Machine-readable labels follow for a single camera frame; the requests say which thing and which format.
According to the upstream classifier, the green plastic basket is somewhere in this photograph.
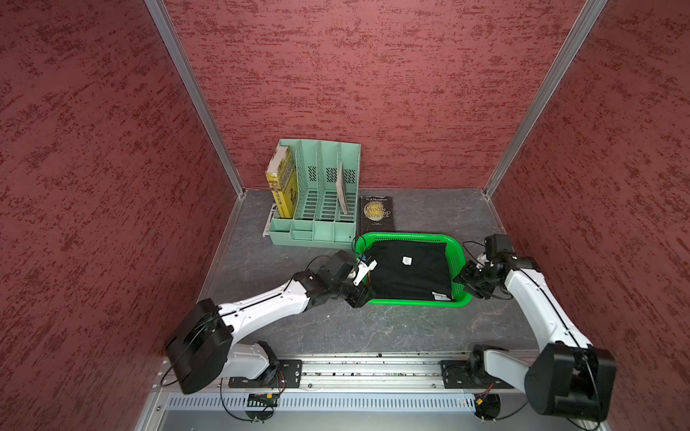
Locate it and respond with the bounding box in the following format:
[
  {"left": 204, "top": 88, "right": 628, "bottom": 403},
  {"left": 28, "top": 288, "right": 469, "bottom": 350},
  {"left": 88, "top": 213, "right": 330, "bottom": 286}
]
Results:
[{"left": 353, "top": 233, "right": 472, "bottom": 308}]

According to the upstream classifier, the black t-shirt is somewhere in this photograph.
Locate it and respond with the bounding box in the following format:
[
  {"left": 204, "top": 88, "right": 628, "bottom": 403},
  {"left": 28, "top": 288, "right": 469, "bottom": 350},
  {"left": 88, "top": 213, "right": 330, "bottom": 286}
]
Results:
[{"left": 364, "top": 240, "right": 452, "bottom": 302}]

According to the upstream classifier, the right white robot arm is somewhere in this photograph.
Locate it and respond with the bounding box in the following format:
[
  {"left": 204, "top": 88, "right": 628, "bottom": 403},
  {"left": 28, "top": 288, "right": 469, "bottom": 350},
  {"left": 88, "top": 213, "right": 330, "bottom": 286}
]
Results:
[{"left": 456, "top": 255, "right": 617, "bottom": 424}]

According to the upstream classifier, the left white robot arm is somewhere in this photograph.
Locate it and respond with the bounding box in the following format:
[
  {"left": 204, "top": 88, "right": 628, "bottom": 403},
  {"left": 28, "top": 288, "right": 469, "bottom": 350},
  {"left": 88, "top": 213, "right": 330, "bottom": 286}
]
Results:
[{"left": 165, "top": 251, "right": 378, "bottom": 395}]

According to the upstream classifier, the black book with gold cover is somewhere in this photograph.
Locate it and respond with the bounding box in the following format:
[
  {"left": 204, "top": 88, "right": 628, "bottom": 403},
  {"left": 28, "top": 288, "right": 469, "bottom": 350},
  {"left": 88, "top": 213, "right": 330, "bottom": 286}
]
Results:
[{"left": 358, "top": 196, "right": 396, "bottom": 235}]

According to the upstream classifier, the paper under organizer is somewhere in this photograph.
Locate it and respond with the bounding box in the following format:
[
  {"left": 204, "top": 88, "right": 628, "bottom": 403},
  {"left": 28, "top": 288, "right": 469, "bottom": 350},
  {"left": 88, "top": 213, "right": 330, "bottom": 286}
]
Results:
[{"left": 262, "top": 205, "right": 277, "bottom": 238}]

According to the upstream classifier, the thin grey book in organizer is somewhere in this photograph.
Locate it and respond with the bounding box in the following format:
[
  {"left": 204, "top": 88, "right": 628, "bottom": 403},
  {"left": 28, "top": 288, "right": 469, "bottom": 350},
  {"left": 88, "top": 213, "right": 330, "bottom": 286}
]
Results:
[{"left": 335, "top": 162, "right": 350, "bottom": 216}]

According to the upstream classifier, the mint green file organizer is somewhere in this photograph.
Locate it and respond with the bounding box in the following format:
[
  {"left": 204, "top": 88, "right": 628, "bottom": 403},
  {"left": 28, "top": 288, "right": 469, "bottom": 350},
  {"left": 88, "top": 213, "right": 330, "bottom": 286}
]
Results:
[{"left": 270, "top": 139, "right": 361, "bottom": 250}]

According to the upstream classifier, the yellow book in organizer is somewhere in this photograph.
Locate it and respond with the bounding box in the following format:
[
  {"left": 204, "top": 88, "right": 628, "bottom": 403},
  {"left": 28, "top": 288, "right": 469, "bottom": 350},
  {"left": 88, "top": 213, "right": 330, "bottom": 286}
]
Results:
[{"left": 265, "top": 145, "right": 298, "bottom": 219}]

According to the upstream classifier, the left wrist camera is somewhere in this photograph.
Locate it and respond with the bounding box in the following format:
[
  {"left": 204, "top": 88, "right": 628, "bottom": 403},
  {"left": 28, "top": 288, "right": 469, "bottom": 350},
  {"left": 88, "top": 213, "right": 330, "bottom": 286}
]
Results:
[{"left": 348, "top": 259, "right": 377, "bottom": 286}]

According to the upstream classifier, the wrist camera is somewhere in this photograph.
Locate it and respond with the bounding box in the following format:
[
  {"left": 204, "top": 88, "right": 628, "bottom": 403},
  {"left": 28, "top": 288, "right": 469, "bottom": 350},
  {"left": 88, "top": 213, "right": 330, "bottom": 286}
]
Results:
[
  {"left": 348, "top": 259, "right": 377, "bottom": 286},
  {"left": 484, "top": 233, "right": 516, "bottom": 261}
]

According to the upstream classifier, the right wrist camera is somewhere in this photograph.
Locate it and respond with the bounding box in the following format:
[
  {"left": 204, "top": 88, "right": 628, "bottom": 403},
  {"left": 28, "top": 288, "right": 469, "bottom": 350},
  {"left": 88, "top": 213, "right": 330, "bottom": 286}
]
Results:
[{"left": 484, "top": 233, "right": 516, "bottom": 261}]

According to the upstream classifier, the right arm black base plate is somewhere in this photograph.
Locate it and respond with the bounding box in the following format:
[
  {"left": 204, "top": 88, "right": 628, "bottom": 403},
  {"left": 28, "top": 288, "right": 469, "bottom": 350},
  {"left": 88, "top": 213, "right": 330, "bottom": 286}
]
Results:
[{"left": 440, "top": 360, "right": 513, "bottom": 391}]

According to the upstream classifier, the aluminium front rail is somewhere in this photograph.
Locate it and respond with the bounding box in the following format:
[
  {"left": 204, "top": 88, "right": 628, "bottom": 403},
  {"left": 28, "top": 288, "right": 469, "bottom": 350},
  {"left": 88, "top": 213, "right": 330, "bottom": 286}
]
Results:
[{"left": 153, "top": 353, "right": 591, "bottom": 393}]

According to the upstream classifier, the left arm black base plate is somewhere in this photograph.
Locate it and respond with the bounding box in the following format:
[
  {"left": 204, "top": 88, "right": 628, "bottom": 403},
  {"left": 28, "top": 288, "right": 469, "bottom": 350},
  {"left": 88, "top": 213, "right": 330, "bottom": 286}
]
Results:
[{"left": 226, "top": 359, "right": 303, "bottom": 391}]

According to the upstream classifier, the right base cable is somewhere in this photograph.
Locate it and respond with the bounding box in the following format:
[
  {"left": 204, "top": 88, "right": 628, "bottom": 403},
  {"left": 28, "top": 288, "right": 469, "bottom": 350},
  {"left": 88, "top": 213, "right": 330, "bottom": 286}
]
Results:
[{"left": 473, "top": 384, "right": 529, "bottom": 422}]

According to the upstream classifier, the right aluminium corner post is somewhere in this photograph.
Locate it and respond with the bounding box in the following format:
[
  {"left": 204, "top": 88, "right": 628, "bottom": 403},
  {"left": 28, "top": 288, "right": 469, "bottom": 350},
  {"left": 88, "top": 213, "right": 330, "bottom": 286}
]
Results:
[{"left": 483, "top": 0, "right": 607, "bottom": 201}]

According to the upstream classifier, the aluminium corner post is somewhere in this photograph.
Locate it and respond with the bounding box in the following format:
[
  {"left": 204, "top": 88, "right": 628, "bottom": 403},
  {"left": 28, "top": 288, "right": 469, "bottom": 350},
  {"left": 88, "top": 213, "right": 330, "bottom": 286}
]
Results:
[
  {"left": 145, "top": 0, "right": 245, "bottom": 199},
  {"left": 483, "top": 0, "right": 607, "bottom": 201}
]

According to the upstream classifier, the left aluminium corner post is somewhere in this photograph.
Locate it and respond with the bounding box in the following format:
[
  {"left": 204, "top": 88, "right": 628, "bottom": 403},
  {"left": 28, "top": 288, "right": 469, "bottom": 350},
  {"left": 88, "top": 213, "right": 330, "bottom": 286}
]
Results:
[{"left": 145, "top": 0, "right": 245, "bottom": 199}]

